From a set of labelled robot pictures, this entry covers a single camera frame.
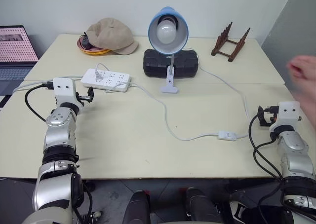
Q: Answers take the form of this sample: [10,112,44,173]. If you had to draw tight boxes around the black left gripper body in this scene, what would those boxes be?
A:
[75,92,89,108]

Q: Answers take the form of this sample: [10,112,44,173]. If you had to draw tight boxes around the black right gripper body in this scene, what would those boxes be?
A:
[263,105,280,127]

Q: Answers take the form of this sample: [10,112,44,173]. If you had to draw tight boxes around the blue desk lamp with clip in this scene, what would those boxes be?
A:
[148,6,190,94]

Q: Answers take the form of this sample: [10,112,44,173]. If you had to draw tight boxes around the person's bare hand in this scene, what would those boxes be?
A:
[286,55,316,81]

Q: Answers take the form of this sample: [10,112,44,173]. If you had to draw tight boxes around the white power strip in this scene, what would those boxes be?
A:
[81,69,132,93]

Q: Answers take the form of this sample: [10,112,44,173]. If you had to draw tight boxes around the yellow plate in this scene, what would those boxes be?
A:
[79,47,112,56]

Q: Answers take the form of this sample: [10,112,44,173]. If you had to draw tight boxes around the pink bowl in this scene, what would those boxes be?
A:
[77,35,99,53]

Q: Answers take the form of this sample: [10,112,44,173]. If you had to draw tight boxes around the beige flat cap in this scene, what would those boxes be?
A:
[85,17,139,56]

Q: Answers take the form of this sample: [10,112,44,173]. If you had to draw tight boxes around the brown wooden rack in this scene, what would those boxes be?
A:
[210,21,251,63]

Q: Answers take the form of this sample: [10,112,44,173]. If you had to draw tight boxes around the open laptop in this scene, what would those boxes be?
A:
[0,25,40,97]

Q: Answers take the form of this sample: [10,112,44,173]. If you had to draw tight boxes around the black and white rounded shape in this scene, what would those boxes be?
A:
[228,189,284,224]

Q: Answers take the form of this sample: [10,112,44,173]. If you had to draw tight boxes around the black plastic case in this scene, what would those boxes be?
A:
[143,48,200,79]

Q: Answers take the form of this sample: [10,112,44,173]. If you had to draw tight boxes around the white light bulb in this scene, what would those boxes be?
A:
[157,21,178,44]

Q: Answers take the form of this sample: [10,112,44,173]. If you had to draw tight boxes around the dark rounded shape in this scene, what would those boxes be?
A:
[184,187,224,224]
[122,189,152,224]

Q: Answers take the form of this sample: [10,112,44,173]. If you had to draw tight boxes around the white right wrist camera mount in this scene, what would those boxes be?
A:
[269,101,302,133]

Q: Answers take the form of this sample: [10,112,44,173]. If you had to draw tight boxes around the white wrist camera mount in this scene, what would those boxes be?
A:
[52,77,84,115]
[269,101,302,133]

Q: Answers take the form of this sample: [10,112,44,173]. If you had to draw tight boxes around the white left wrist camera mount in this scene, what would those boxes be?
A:
[52,77,84,115]

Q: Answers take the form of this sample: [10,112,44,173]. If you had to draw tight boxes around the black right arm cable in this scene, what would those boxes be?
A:
[248,114,285,179]

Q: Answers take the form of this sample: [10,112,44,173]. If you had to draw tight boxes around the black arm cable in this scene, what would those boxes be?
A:
[24,82,54,123]
[248,114,285,179]

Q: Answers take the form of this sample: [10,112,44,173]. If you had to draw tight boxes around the white inline cable switch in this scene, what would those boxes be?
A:
[217,131,238,141]

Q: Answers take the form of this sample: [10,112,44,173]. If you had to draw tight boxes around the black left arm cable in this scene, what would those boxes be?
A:
[24,82,54,123]

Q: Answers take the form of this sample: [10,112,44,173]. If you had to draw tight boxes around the white lamp cable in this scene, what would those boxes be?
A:
[103,47,250,142]

